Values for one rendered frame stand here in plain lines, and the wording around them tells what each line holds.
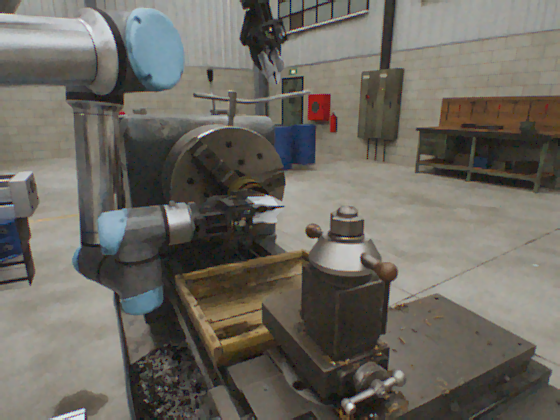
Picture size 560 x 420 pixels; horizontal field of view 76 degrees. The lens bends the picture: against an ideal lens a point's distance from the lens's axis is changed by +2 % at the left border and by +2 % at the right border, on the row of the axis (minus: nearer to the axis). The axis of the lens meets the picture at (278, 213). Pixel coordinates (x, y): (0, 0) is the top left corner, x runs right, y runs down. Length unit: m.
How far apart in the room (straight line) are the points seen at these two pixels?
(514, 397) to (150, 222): 0.59
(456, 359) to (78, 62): 0.63
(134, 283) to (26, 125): 10.32
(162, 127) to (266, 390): 0.77
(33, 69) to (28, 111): 10.37
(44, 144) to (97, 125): 10.23
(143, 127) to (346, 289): 0.79
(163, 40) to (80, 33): 0.11
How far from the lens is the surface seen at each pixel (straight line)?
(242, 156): 0.94
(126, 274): 0.68
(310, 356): 0.43
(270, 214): 0.77
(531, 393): 0.66
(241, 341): 0.65
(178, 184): 0.90
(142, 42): 0.60
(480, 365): 0.56
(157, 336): 1.34
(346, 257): 0.37
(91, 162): 0.75
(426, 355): 0.54
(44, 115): 10.94
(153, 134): 1.04
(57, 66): 0.57
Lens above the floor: 1.29
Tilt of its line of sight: 17 degrees down
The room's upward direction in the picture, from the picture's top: straight up
